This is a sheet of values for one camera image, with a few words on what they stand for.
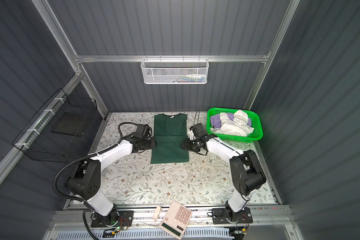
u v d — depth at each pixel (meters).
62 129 0.76
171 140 1.02
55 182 0.43
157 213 0.74
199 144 0.67
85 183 0.46
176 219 0.72
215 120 1.06
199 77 0.90
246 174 0.47
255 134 1.02
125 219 0.72
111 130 1.09
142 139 0.72
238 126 1.02
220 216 0.73
